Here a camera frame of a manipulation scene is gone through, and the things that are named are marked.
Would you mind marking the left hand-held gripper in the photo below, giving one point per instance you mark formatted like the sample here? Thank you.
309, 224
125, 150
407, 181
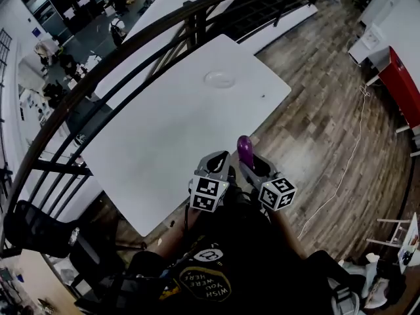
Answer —
210, 179

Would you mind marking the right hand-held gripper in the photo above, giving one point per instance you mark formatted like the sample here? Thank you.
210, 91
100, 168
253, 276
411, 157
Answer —
274, 189

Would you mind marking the purple eggplant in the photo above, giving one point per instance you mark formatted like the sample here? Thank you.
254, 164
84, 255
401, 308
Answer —
245, 151

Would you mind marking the person's right forearm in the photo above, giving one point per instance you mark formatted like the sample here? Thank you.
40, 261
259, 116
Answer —
285, 231

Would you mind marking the person's left forearm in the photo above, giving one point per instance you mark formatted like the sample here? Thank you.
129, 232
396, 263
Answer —
175, 233

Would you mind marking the person's black printed shirt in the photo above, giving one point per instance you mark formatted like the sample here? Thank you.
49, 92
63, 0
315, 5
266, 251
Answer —
229, 258

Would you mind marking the white folding stool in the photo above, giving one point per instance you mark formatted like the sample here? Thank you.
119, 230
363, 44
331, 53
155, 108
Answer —
390, 233

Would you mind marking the black metal railing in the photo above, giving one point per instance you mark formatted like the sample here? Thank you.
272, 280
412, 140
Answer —
108, 77

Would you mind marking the clear plastic bottle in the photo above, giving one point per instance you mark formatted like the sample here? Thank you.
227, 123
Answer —
73, 236

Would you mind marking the red cabinet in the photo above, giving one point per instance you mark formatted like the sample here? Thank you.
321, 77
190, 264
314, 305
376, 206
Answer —
402, 84

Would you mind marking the black mesh office chair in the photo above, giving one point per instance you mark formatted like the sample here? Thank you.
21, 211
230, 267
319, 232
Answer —
52, 238

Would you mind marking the white low table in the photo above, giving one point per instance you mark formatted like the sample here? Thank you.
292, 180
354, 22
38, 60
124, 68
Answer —
369, 46

